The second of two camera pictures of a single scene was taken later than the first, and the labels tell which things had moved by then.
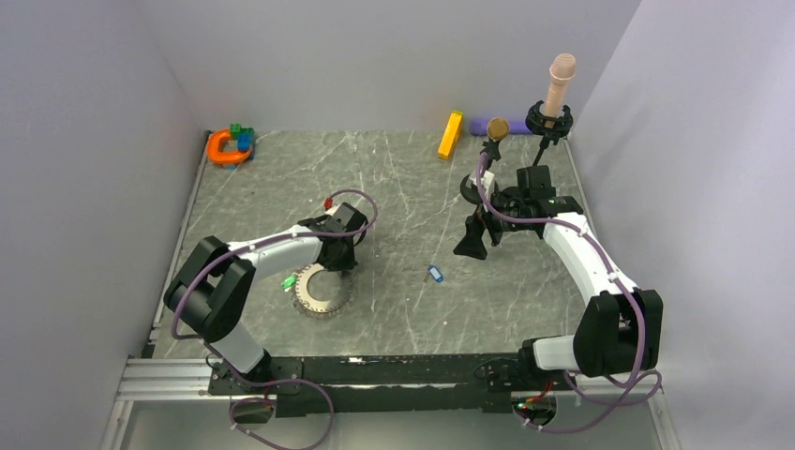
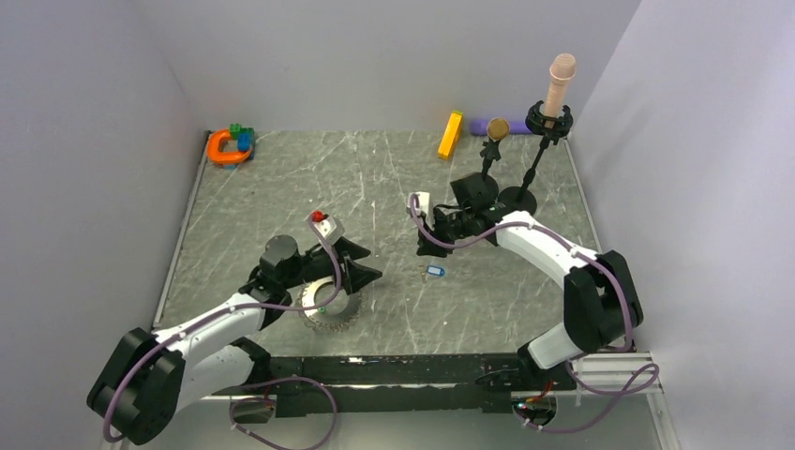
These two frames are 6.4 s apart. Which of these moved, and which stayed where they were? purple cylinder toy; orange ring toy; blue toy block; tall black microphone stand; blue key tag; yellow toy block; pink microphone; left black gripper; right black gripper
Moved: blue key tag; right black gripper; left black gripper
Stayed: tall black microphone stand; blue toy block; yellow toy block; pink microphone; orange ring toy; purple cylinder toy
